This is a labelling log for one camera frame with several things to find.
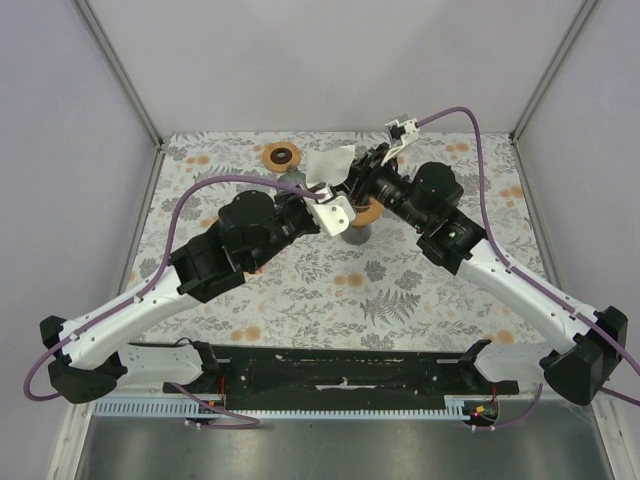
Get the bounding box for wooden ring dripper holder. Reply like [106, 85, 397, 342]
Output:
[351, 199, 384, 228]

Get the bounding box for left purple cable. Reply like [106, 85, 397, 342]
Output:
[23, 175, 321, 429]

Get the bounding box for light blue cable duct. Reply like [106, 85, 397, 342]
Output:
[92, 397, 472, 421]

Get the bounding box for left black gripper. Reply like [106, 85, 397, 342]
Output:
[248, 182, 329, 272]

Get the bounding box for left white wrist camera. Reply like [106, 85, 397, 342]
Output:
[305, 186, 357, 237]

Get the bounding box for white paper coffee filter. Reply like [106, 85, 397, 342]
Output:
[305, 145, 355, 199]

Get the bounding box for aluminium frame rail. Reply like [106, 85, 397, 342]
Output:
[72, 355, 614, 399]

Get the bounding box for grey glass carafe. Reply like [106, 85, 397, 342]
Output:
[341, 225, 372, 246]

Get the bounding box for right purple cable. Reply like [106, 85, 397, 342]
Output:
[417, 107, 640, 430]

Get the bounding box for grey ribbed glass dripper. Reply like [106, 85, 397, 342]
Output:
[278, 166, 306, 187]

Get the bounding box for floral tablecloth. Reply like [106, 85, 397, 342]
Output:
[129, 132, 543, 351]

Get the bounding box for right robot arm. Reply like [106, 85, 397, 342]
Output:
[344, 144, 628, 406]

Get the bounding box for purple cable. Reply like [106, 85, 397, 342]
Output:
[417, 107, 640, 430]
[23, 175, 321, 429]

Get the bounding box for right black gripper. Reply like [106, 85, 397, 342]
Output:
[318, 143, 429, 232]

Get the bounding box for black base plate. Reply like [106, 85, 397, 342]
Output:
[186, 346, 519, 411]

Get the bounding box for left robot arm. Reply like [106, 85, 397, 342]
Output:
[40, 189, 325, 404]

